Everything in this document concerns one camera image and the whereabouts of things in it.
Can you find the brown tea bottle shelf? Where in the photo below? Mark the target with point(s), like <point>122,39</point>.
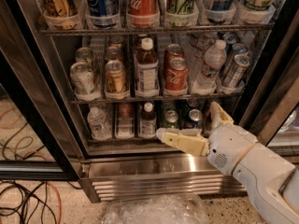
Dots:
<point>148,120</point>
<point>146,61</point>

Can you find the brown tea bottle bottom shelf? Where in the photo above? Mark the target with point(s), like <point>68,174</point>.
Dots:
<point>148,120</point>

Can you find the clear plastic bag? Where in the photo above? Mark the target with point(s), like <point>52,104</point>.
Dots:
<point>159,209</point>

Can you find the blue pepsi can top shelf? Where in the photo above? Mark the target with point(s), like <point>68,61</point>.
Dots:
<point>102,0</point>

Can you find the red cola can front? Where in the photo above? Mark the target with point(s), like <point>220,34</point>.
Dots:
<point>176,74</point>

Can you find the brown can bottom shelf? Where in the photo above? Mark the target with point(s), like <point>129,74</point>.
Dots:
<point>207,122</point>

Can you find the left glass fridge door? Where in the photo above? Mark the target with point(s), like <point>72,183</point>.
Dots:
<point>46,145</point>

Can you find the steel fridge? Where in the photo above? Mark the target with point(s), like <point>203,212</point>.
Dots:
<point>124,168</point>

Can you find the red cola can rear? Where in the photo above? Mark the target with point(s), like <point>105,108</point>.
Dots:
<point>173,51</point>

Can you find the silver green can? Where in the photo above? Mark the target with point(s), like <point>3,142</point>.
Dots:
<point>85,54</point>
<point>82,77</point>

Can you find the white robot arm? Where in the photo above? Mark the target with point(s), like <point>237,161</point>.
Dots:
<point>271,182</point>

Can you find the yellow can top shelf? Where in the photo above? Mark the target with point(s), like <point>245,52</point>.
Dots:
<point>61,8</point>

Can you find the right glass fridge door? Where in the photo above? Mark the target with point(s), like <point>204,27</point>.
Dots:
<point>272,93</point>

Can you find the silver green can rear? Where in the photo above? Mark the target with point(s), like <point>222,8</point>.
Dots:
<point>85,54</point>

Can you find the brown tea bottle middle shelf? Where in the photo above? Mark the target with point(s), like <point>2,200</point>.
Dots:
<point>146,61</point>

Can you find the red cola can top shelf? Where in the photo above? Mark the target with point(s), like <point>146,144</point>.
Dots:
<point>143,0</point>

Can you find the blue can bottom shelf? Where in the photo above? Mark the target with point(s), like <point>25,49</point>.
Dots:
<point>194,119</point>

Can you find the clear water bottle bottom shelf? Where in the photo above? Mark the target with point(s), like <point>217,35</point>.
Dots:
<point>100,128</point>

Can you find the orange soda can front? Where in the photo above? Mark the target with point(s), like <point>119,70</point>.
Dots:
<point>116,77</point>

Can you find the clear water bottle shelf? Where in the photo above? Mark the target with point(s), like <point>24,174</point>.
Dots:
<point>100,128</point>
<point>215,57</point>

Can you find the orange soda can rear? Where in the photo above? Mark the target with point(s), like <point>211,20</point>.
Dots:
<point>116,41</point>

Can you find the glass fridge door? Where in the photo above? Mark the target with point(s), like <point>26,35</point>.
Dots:
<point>46,145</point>
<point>272,93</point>

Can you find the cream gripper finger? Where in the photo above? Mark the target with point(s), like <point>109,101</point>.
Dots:
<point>219,116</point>
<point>189,141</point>

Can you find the slim silver can rear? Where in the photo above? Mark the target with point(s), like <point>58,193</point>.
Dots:
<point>230,38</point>

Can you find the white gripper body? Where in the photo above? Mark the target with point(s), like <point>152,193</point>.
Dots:
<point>230,148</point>

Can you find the orange soda can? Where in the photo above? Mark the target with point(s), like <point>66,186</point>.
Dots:
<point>116,77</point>
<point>116,41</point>
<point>113,53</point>

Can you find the slim silver can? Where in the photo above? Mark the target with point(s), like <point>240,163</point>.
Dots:
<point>230,38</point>
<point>238,67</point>
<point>237,48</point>

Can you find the red can bottom shelf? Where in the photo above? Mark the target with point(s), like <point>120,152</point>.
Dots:
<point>125,110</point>

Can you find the slim silver can front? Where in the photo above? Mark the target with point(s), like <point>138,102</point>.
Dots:
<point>238,67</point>

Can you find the green can bottom shelf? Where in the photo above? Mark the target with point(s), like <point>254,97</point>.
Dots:
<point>170,119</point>

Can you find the silver green can front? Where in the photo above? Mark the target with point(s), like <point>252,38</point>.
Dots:
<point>82,77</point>

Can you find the clear water bottle middle shelf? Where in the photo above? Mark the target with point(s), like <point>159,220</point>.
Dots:
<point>215,57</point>

